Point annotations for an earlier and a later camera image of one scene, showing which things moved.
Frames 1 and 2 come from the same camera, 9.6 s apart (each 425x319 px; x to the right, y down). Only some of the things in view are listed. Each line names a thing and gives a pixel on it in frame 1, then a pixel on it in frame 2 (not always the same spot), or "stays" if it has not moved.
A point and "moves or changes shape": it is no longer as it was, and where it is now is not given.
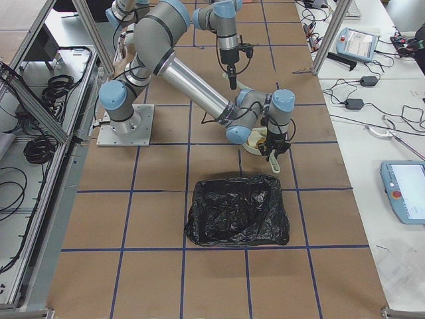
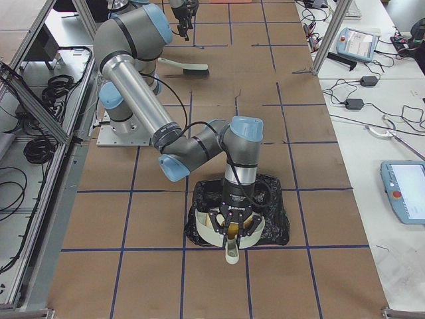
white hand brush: [239, 84] → [188, 69]
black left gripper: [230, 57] → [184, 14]
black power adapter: [354, 104] stays
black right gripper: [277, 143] → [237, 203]
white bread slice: [257, 133] moves or changes shape
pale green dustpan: [272, 157] → [210, 234]
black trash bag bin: [246, 211] stays
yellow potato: [259, 141] moves or changes shape
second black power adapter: [369, 80] stays
